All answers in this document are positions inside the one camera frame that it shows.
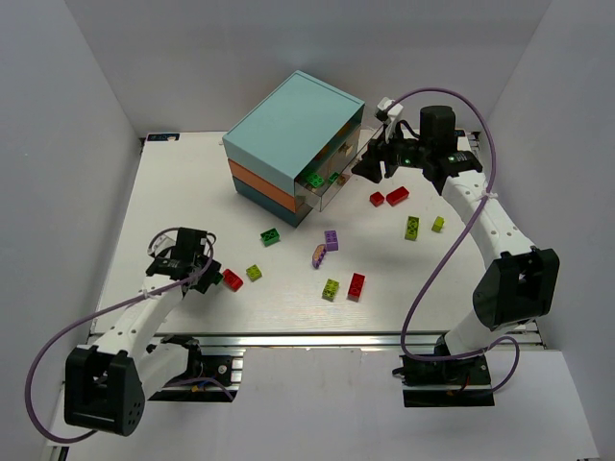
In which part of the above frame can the green 2x4 lego brick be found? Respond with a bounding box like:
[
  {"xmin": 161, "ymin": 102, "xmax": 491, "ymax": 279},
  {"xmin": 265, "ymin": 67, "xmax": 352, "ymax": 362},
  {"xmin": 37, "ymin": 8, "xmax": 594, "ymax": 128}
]
[{"xmin": 302, "ymin": 170, "xmax": 325, "ymax": 188}]

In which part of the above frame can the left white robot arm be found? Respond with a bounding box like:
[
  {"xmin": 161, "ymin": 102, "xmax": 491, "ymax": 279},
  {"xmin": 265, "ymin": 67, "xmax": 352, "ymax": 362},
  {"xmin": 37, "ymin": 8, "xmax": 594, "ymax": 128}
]
[{"xmin": 63, "ymin": 228, "xmax": 222, "ymax": 436}]

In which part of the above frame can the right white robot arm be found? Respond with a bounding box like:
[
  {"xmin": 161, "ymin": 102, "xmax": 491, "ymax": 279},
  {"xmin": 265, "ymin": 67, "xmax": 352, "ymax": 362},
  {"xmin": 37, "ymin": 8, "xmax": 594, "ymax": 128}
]
[{"xmin": 352, "ymin": 98, "xmax": 559, "ymax": 359}]

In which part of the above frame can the dark green 2x2 lego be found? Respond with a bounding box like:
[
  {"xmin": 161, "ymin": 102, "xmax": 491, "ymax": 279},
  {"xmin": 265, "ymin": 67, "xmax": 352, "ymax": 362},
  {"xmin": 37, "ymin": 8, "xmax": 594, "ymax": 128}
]
[{"xmin": 260, "ymin": 228, "xmax": 280, "ymax": 247}]

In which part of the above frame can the red curved lego piece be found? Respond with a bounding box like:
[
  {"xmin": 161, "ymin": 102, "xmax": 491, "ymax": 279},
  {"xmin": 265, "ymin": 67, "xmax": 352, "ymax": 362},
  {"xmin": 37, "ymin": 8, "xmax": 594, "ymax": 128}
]
[{"xmin": 222, "ymin": 269, "xmax": 243, "ymax": 292}]

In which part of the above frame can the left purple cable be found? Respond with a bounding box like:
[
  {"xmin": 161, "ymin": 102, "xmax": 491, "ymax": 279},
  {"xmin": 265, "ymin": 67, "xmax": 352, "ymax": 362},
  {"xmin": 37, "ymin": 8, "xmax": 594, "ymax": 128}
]
[{"xmin": 24, "ymin": 226, "xmax": 236, "ymax": 443}]

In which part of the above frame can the red long lego brick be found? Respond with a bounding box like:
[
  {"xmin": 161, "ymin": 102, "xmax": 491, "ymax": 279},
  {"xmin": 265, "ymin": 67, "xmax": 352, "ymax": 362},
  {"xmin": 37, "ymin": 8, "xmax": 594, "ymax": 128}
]
[{"xmin": 385, "ymin": 186, "xmax": 409, "ymax": 206}]

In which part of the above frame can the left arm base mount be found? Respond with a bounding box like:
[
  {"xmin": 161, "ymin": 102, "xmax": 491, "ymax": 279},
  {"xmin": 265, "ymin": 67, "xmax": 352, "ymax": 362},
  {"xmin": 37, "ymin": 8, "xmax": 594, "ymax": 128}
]
[{"xmin": 146, "ymin": 335, "xmax": 242, "ymax": 402}]

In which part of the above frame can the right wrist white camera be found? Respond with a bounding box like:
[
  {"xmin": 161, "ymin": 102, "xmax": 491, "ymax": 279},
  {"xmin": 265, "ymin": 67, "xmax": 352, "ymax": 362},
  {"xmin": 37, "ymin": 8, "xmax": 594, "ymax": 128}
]
[{"xmin": 375, "ymin": 97, "xmax": 404, "ymax": 125}]

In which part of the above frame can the red 2x3 lego brick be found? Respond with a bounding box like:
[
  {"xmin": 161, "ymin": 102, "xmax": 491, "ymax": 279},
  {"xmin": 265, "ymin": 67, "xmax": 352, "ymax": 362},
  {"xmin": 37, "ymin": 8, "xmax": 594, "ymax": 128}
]
[{"xmin": 347, "ymin": 273, "xmax": 365, "ymax": 302}]

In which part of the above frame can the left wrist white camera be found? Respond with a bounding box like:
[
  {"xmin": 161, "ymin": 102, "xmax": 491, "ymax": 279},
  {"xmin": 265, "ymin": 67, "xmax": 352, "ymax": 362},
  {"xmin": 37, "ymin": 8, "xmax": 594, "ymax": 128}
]
[{"xmin": 146, "ymin": 230, "xmax": 176, "ymax": 258}]

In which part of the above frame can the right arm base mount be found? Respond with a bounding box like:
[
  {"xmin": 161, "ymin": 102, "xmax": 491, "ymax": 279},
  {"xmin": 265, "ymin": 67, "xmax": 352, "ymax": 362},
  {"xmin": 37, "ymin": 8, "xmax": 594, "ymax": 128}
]
[{"xmin": 392, "ymin": 338, "xmax": 495, "ymax": 408}]

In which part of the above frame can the lime 2x2 lego left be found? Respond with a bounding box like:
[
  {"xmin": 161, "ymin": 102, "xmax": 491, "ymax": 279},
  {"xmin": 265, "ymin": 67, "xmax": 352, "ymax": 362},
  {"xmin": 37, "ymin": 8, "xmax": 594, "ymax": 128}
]
[{"xmin": 246, "ymin": 264, "xmax": 262, "ymax": 281}]

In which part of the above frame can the small lime lego right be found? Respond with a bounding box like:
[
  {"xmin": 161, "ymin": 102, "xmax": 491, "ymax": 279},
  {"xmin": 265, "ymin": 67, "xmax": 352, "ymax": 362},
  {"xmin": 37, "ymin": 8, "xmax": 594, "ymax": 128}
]
[{"xmin": 431, "ymin": 216, "xmax": 445, "ymax": 233}]

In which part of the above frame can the purple 2x3 lego brick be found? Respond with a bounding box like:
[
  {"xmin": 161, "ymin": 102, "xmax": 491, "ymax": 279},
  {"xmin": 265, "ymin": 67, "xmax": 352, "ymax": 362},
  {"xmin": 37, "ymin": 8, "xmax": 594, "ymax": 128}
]
[{"xmin": 324, "ymin": 230, "xmax": 339, "ymax": 252}]

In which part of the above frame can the small red lego brick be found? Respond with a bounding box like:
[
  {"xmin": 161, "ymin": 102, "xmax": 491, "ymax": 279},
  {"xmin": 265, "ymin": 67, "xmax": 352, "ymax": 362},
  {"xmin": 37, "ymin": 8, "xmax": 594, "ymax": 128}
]
[{"xmin": 369, "ymin": 192, "xmax": 385, "ymax": 207}]

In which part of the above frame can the teal orange drawer cabinet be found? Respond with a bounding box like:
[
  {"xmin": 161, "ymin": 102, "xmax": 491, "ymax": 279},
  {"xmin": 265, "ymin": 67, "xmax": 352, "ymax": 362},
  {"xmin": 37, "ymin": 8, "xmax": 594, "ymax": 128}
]
[{"xmin": 222, "ymin": 70, "xmax": 365, "ymax": 227}]

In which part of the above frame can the lime 2x3 lego right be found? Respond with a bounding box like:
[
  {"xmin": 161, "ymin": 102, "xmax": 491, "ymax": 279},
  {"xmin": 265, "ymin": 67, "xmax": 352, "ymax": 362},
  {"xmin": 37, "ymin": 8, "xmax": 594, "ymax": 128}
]
[{"xmin": 405, "ymin": 216, "xmax": 420, "ymax": 241}]

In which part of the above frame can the wrist white camera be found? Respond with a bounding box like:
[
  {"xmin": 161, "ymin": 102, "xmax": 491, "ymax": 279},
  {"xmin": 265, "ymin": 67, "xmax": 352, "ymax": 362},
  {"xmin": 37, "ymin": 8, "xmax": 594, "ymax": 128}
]
[
  {"xmin": 375, "ymin": 97, "xmax": 404, "ymax": 125},
  {"xmin": 146, "ymin": 230, "xmax": 176, "ymax": 258}
]

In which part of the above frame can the purple curved patterned lego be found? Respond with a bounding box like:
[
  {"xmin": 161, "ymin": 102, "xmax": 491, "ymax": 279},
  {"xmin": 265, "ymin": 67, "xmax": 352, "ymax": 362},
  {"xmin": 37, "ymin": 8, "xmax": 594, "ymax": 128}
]
[{"xmin": 311, "ymin": 244, "xmax": 327, "ymax": 269}]

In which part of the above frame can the left blue label sticker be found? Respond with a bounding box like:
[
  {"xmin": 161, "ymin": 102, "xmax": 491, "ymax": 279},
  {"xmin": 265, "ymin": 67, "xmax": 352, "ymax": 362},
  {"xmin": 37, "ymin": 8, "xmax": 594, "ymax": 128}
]
[{"xmin": 146, "ymin": 133, "xmax": 180, "ymax": 142}]

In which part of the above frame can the lime patterned lego centre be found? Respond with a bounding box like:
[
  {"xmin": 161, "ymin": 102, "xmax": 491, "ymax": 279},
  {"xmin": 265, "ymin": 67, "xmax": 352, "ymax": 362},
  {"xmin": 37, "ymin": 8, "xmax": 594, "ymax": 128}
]
[{"xmin": 322, "ymin": 279, "xmax": 339, "ymax": 302}]

